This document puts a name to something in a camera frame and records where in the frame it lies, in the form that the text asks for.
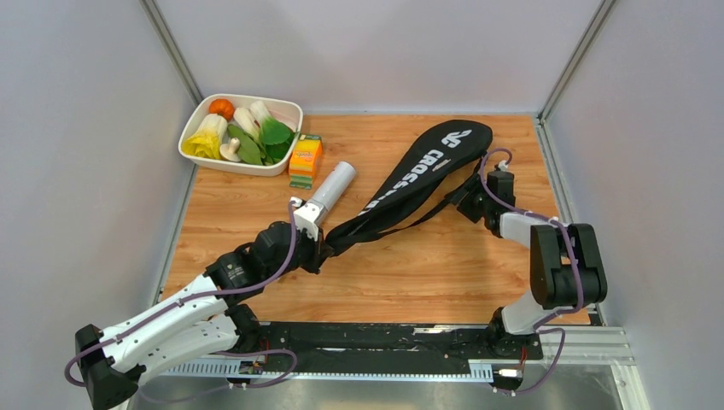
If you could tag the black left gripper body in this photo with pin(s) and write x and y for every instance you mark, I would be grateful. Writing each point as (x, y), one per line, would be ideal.
(307, 252)

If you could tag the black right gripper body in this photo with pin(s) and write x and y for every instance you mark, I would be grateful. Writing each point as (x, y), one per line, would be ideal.
(475, 202)

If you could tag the black racket bag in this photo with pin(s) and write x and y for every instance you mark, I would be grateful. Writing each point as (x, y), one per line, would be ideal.
(435, 154)

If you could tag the white shuttlecock tube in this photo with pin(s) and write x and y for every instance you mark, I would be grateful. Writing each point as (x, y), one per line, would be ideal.
(330, 191)

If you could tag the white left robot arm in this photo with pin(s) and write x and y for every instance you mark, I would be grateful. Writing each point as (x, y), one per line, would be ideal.
(205, 317)

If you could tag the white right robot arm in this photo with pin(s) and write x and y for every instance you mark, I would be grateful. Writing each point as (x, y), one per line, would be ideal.
(566, 270)

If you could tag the packaged colourful sponges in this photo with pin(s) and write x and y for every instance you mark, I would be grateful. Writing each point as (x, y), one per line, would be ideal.
(304, 161)

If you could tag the green toy bok choy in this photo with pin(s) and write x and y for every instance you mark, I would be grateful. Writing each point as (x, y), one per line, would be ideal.
(275, 137)

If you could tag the toy mushroom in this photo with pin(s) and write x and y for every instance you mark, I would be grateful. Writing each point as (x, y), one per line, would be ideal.
(229, 150)

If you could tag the white plastic tray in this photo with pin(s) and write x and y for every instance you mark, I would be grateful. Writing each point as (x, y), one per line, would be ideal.
(252, 158)

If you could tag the white toy bok choy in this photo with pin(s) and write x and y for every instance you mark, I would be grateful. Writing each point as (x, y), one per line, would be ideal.
(247, 122)

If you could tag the yellow toy cabbage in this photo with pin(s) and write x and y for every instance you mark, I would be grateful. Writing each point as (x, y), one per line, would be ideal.
(205, 142)

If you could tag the orange toy pumpkin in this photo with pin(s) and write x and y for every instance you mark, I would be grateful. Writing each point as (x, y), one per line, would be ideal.
(222, 107)

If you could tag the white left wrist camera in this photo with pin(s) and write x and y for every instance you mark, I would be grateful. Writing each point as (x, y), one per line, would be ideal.
(309, 216)

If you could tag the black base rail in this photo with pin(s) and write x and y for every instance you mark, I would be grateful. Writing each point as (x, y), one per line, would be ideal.
(381, 352)

